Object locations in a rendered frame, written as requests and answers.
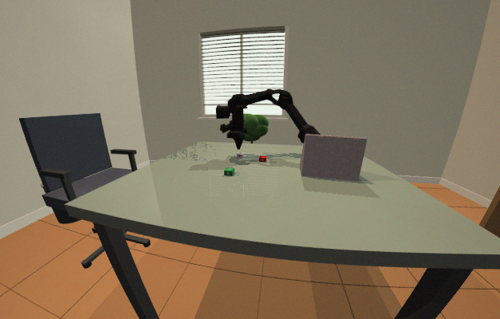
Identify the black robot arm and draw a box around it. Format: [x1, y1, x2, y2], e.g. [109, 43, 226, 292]
[216, 89, 320, 143]

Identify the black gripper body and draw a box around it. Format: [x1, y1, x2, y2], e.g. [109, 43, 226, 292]
[226, 118, 247, 138]

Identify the green block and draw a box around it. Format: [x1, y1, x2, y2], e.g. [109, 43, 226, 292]
[224, 167, 234, 176]

